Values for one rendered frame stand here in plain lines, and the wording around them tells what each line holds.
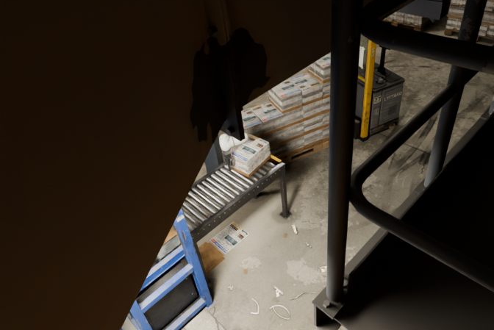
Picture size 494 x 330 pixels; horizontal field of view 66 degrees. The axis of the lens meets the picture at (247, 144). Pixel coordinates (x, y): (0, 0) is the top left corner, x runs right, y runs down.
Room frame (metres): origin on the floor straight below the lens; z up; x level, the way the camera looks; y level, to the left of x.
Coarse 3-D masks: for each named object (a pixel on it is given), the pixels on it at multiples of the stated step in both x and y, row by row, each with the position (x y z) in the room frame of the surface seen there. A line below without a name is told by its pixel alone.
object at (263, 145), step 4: (248, 136) 3.32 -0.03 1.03; (252, 136) 3.31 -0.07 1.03; (248, 140) 3.25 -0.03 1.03; (252, 140) 3.24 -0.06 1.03; (256, 140) 3.23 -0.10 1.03; (260, 140) 3.22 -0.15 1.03; (264, 140) 3.21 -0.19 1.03; (248, 144) 3.19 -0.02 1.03; (252, 144) 3.18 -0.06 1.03; (256, 144) 3.17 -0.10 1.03; (260, 144) 3.16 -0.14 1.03; (264, 144) 3.15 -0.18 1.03; (268, 144) 3.17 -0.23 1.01; (260, 148) 3.08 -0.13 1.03; (264, 148) 3.11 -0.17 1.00; (268, 148) 3.16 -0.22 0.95; (260, 152) 3.07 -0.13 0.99; (264, 152) 3.11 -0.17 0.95; (268, 152) 3.16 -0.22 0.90; (264, 156) 3.11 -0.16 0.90; (268, 156) 3.16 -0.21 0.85
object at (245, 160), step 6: (234, 150) 3.12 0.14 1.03; (240, 150) 3.11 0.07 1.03; (246, 150) 3.09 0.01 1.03; (234, 156) 3.03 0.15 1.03; (240, 156) 3.01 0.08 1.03; (246, 156) 3.00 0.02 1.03; (252, 156) 2.99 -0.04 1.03; (234, 162) 3.06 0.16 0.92; (240, 162) 2.98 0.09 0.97; (246, 162) 2.91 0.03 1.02; (252, 162) 2.98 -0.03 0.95; (240, 168) 3.00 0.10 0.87; (246, 168) 2.94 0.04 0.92; (252, 168) 2.97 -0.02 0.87
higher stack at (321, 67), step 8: (328, 56) 4.40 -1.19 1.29; (312, 64) 4.36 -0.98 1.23; (320, 64) 4.22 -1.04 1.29; (328, 64) 4.19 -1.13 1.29; (312, 72) 4.36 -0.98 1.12; (320, 72) 4.21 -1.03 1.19; (328, 72) 4.17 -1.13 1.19; (328, 88) 4.15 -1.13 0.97; (328, 104) 4.16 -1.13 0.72; (328, 112) 4.16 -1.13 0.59; (328, 120) 4.17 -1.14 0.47; (328, 128) 4.16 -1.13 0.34; (328, 136) 4.16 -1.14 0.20; (328, 144) 4.16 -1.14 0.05
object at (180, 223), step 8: (184, 216) 2.05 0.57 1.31; (176, 224) 2.03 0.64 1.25; (184, 224) 2.04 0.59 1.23; (184, 232) 2.03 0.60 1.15; (184, 240) 2.01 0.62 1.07; (192, 240) 2.05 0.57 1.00; (184, 248) 2.06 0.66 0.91; (192, 248) 2.04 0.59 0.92; (192, 256) 2.03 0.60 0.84; (192, 264) 2.01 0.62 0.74; (200, 272) 2.04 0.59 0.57; (200, 280) 2.02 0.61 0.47; (200, 288) 2.02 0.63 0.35; (200, 296) 2.06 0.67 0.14; (208, 296) 2.04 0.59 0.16; (208, 304) 2.02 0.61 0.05
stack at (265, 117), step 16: (256, 112) 4.07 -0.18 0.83; (272, 112) 4.01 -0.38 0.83; (288, 112) 3.97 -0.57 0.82; (304, 112) 4.05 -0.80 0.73; (256, 128) 3.81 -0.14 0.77; (272, 128) 3.89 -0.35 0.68; (288, 128) 3.96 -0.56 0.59; (304, 128) 4.04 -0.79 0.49; (272, 144) 3.88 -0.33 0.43; (288, 144) 3.96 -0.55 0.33; (304, 144) 4.04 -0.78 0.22; (320, 144) 4.11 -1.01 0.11; (288, 160) 3.95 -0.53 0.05
